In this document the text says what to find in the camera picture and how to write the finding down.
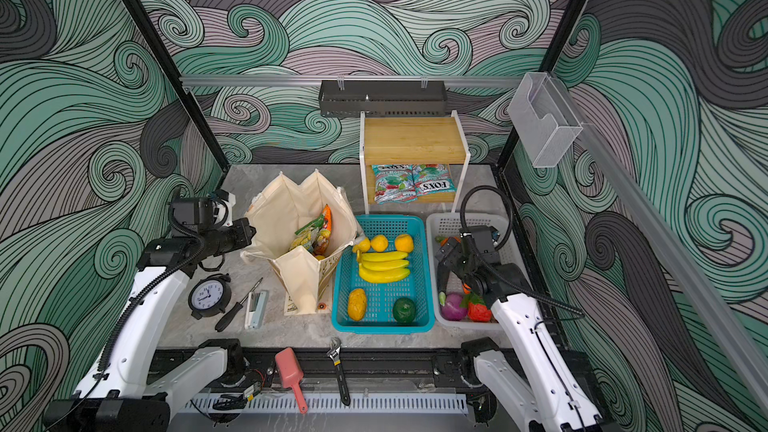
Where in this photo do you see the yellow orange round fruit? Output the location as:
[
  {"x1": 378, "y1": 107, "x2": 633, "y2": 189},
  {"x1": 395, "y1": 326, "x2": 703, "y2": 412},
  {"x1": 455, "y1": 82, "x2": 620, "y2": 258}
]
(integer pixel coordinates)
[{"x1": 394, "y1": 234, "x2": 415, "y2": 254}]

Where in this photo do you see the cream floral grocery bag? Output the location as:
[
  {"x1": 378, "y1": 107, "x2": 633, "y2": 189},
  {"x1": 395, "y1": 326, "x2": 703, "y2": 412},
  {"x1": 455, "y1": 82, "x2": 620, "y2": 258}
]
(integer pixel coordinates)
[{"x1": 241, "y1": 171, "x2": 362, "y2": 315}]

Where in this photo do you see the teal Fox's candy bag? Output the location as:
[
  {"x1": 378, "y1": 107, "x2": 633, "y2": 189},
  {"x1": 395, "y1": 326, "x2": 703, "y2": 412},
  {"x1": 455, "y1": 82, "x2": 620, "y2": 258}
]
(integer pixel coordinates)
[{"x1": 412, "y1": 164, "x2": 456, "y2": 196}]

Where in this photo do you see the purple toy onion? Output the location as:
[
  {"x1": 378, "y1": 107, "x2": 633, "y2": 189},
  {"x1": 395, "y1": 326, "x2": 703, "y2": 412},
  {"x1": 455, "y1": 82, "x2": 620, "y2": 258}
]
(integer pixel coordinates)
[{"x1": 440, "y1": 292, "x2": 469, "y2": 322}]

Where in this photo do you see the white slotted cable duct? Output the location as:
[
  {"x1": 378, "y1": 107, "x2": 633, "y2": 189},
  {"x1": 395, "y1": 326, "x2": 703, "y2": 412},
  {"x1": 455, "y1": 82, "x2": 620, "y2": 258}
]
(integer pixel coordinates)
[{"x1": 173, "y1": 392, "x2": 469, "y2": 415}]

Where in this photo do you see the yellow toy potato fruit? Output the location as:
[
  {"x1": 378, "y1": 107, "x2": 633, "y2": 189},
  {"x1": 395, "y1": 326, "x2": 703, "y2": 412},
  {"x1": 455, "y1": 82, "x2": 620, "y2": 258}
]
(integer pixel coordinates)
[{"x1": 347, "y1": 288, "x2": 367, "y2": 322}]

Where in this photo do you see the green Fox's candy bag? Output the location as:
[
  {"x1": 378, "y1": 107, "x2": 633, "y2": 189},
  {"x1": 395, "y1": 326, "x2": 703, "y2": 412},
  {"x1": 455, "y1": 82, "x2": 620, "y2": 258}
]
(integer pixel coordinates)
[{"x1": 289, "y1": 215, "x2": 323, "y2": 254}]

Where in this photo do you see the white wooden two-tier shelf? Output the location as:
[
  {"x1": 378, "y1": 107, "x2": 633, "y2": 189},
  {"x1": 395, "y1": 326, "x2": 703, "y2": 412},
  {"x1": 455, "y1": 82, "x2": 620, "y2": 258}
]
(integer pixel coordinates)
[{"x1": 359, "y1": 111, "x2": 471, "y2": 213}]

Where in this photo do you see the mint berry candy bag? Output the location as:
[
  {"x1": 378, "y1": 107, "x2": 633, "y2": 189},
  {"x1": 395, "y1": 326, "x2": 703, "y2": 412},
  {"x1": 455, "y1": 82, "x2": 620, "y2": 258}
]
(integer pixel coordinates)
[{"x1": 372, "y1": 164, "x2": 417, "y2": 204}]

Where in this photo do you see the small yellow lemon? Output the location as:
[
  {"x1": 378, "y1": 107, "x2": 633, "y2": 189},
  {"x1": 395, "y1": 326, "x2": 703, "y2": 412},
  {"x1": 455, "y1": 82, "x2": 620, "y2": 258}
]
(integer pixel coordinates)
[{"x1": 352, "y1": 235, "x2": 371, "y2": 254}]

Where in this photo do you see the red toy strawberry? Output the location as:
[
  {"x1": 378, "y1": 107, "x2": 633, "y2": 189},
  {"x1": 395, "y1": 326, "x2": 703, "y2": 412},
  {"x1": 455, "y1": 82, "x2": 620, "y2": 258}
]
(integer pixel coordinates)
[{"x1": 467, "y1": 293, "x2": 493, "y2": 323}]

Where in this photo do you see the pink plastic scoop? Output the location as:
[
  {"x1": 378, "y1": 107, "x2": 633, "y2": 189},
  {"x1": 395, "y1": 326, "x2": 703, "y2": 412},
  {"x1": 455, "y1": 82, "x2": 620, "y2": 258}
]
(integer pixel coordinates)
[{"x1": 275, "y1": 347, "x2": 308, "y2": 414}]

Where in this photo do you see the teal plastic basket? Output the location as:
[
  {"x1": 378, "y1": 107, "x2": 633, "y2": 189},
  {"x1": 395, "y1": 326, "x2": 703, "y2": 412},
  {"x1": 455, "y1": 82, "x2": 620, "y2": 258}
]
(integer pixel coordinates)
[{"x1": 331, "y1": 214, "x2": 435, "y2": 335}]

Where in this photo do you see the orange Fox's candy bag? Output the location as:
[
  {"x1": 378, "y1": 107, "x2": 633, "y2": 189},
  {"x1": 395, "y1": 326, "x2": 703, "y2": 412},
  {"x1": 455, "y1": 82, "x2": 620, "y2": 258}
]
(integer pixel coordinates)
[{"x1": 313, "y1": 205, "x2": 333, "y2": 256}]

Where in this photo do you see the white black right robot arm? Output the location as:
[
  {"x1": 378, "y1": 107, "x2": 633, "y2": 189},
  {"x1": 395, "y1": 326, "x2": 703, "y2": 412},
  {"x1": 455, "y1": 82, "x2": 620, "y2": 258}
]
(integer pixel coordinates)
[{"x1": 430, "y1": 206, "x2": 604, "y2": 431}]

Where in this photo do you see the orange toy pumpkin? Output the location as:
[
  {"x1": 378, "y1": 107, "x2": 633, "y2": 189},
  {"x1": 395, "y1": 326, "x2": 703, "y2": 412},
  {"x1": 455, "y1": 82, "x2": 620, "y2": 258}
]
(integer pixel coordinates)
[{"x1": 435, "y1": 236, "x2": 460, "y2": 246}]

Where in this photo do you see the green toy avocado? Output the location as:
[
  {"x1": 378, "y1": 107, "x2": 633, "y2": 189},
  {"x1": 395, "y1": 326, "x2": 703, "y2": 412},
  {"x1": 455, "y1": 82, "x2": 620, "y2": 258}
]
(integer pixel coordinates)
[{"x1": 392, "y1": 297, "x2": 417, "y2": 324}]

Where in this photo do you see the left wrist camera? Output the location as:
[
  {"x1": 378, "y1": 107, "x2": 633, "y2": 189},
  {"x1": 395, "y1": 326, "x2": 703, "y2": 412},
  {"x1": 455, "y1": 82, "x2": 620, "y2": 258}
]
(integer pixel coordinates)
[{"x1": 169, "y1": 189, "x2": 236, "y2": 232}]

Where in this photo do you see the white plastic basket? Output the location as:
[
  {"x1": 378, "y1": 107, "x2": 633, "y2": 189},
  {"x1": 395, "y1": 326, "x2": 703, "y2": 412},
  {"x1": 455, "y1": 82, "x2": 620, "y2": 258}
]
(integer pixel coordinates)
[{"x1": 424, "y1": 211, "x2": 535, "y2": 331}]

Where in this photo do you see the black handled screwdriver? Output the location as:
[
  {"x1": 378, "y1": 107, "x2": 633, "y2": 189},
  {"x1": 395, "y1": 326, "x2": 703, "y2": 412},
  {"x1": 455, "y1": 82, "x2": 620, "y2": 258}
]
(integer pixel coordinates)
[{"x1": 214, "y1": 278, "x2": 263, "y2": 332}]

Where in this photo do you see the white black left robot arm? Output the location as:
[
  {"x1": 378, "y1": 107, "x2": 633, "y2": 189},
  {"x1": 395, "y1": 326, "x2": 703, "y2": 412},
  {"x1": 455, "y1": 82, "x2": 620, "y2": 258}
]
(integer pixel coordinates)
[{"x1": 43, "y1": 189, "x2": 256, "y2": 431}]

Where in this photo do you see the yellow banana bunch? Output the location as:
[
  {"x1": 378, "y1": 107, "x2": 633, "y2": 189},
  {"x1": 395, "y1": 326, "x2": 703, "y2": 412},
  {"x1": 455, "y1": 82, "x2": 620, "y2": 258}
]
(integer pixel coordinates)
[{"x1": 356, "y1": 251, "x2": 411, "y2": 284}]

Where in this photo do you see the white stapler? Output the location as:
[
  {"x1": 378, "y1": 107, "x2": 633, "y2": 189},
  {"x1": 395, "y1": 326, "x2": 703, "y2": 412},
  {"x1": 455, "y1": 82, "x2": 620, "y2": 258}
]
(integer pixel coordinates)
[{"x1": 244, "y1": 290, "x2": 269, "y2": 330}]

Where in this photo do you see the black adjustable wrench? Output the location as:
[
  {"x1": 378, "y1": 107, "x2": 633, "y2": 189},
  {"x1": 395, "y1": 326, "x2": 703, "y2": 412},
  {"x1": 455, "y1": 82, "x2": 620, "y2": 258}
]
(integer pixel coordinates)
[{"x1": 327, "y1": 337, "x2": 351, "y2": 407}]

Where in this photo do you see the black alarm clock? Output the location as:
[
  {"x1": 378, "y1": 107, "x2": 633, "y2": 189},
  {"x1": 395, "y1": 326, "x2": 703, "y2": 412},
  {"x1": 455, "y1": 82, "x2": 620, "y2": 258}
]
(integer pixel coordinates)
[{"x1": 187, "y1": 274, "x2": 232, "y2": 320}]

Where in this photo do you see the clear plastic wall bin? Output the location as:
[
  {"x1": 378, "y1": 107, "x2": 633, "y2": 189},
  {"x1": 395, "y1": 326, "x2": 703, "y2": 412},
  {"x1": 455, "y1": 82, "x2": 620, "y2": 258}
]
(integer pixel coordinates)
[{"x1": 507, "y1": 72, "x2": 583, "y2": 168}]

